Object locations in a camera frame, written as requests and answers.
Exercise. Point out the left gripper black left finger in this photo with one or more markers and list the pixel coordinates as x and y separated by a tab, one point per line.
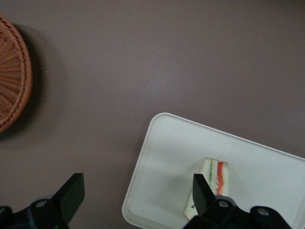
71	195

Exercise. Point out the beige plastic serving tray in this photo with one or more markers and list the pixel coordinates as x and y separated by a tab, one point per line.
257	171

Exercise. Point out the triangular sandwich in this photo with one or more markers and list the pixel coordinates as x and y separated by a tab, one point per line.
220	176

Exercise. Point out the flat brown wicker basket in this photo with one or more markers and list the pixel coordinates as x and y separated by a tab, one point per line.
12	83

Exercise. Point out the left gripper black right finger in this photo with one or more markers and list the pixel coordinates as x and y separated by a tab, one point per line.
202	195

